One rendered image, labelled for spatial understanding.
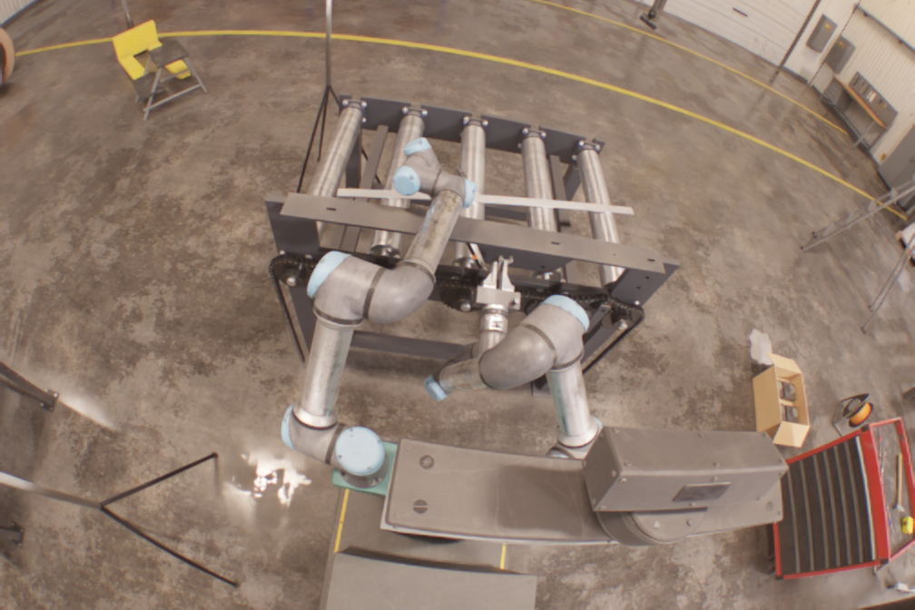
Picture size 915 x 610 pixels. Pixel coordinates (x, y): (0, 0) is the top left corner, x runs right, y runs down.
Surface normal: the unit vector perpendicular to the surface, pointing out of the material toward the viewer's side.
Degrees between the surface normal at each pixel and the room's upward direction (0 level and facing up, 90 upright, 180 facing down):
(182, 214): 0
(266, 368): 0
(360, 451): 8
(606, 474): 90
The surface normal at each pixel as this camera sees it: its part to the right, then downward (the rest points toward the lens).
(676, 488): -0.02, 0.42
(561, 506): 0.17, -0.58
